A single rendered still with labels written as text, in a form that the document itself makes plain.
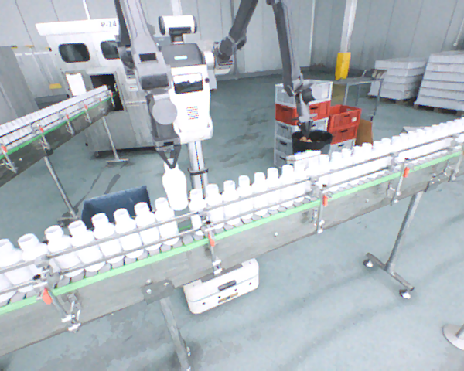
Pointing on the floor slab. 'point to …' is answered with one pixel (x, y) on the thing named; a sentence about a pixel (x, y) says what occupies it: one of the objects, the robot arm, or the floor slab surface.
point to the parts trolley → (359, 90)
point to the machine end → (76, 45)
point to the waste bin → (312, 141)
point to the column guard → (342, 66)
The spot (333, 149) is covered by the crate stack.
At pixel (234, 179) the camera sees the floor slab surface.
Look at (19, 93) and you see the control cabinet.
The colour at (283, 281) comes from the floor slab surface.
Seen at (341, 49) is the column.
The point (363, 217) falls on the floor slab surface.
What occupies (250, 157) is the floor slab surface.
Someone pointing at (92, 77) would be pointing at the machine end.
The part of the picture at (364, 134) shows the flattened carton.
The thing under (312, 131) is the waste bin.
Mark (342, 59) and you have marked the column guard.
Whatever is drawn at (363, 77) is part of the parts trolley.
